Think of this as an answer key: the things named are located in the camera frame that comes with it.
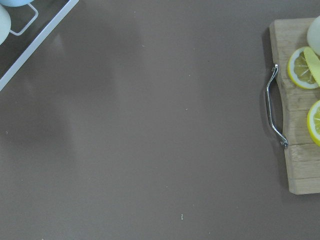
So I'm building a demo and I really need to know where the wooden cutting board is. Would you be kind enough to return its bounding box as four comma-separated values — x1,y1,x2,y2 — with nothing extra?
269,18,320,195

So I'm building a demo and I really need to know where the lemon slice near bun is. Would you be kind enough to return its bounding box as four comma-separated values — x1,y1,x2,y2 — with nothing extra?
287,46,320,90

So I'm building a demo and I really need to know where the stacked lemon slice top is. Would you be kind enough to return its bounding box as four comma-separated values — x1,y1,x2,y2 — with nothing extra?
307,100,320,146

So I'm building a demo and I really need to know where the yellow plastic knife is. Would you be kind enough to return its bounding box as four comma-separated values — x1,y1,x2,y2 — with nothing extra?
303,47,320,86

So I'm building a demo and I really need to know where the pale green cup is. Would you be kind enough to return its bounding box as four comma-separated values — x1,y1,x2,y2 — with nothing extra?
0,5,11,45

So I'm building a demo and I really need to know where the light blue cup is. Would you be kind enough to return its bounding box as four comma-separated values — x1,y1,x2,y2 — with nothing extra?
0,0,33,7

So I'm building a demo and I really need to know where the metal cutting board handle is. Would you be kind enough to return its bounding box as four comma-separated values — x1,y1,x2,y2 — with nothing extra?
264,63,289,149

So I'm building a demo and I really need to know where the white wire cup rack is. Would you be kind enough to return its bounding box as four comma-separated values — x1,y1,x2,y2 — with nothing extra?
0,0,78,89

